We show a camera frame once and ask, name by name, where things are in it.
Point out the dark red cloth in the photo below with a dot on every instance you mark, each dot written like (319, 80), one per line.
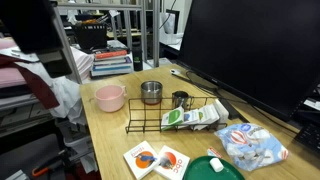
(36, 86)

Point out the pink foam sheets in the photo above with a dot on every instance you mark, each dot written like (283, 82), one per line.
(81, 61)

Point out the aluminium frame post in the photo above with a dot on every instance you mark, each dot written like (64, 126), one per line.
(68, 50)

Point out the silver steel bowl red base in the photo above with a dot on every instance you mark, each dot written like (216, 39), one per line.
(151, 95)

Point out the grey clipboard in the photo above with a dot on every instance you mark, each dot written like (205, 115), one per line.
(20, 55)

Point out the grey drawer cabinet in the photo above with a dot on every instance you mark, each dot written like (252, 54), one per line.
(20, 116)

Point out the black computer monitor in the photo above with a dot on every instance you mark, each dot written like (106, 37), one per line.
(250, 50)

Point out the white cloth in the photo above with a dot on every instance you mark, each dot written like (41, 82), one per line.
(66, 96)

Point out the green oval plate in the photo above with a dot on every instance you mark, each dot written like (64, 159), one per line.
(200, 170)

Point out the white booklet box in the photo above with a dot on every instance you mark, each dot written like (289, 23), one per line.
(222, 113)

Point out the white marshmallow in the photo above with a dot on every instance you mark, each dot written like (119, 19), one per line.
(216, 164)

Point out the black nvidia bottle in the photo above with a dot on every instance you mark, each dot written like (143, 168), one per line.
(137, 60)

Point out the small steel pitcher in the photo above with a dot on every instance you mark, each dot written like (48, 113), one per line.
(180, 100)

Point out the aluminium frame upright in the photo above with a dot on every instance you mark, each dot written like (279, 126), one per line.
(156, 33)
(143, 33)

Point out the transport booklet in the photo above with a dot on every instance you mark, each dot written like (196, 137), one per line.
(213, 113)

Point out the red book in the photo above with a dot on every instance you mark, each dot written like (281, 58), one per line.
(111, 54)

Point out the green colors booklet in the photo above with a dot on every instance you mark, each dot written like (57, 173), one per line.
(173, 117)

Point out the clear plastic bin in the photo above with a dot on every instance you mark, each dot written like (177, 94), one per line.
(76, 143)

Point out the abc board book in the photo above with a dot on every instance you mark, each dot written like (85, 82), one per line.
(171, 161)

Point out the wild animals booklet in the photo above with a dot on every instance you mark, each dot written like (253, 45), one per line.
(190, 116)

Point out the black keyboard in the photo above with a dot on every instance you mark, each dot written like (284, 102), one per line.
(310, 136)

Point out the blue book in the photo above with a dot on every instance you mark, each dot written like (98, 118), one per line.
(111, 67)

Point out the black blurred foreground object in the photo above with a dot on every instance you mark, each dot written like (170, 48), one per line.
(26, 23)

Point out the blue marshmallow bag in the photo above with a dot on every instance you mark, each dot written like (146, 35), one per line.
(250, 143)

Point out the vegetables booklet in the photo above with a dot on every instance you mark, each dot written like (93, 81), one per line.
(205, 115)

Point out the pink plastic cup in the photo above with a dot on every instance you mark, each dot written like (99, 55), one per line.
(110, 100)

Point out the black mesh basket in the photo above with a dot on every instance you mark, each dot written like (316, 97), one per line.
(90, 36)

